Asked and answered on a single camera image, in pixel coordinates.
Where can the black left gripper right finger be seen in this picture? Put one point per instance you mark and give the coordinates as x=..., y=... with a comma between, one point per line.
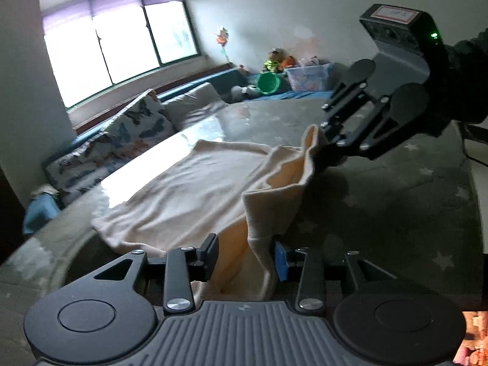
x=374, y=314

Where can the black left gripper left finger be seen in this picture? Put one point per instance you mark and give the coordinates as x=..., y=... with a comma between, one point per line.
x=100, y=317

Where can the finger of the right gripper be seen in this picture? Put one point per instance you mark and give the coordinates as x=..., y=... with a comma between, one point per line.
x=393, y=120
x=351, y=79

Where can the cream knit garment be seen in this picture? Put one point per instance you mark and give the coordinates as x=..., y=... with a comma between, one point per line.
x=245, y=193

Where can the clear plastic toy box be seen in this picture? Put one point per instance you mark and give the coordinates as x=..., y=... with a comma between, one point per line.
x=312, y=78

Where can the brown plush toy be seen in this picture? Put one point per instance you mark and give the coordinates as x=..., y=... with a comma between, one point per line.
x=278, y=61

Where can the green plastic bucket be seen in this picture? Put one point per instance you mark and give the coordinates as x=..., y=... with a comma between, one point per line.
x=268, y=83

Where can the blue bed sheet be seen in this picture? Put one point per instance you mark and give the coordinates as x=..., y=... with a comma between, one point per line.
x=45, y=207

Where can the grey stuffed toy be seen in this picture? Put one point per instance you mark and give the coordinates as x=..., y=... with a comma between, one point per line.
x=238, y=93

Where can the colourful pinwheel toy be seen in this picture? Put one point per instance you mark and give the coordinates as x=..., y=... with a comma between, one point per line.
x=222, y=40

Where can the long butterfly print cushion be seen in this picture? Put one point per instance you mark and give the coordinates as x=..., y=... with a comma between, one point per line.
x=74, y=174

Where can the grey plain pillow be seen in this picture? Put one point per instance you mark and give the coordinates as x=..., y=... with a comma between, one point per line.
x=189, y=108

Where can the grey star quilted mat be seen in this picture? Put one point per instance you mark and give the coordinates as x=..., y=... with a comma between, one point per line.
x=418, y=210

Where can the large butterfly print pillow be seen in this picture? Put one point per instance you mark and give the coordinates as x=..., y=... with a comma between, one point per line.
x=142, y=122

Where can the green framed window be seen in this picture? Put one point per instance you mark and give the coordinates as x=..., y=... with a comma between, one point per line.
x=94, y=45

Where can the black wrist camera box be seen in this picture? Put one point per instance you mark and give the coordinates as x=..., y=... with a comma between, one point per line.
x=406, y=28

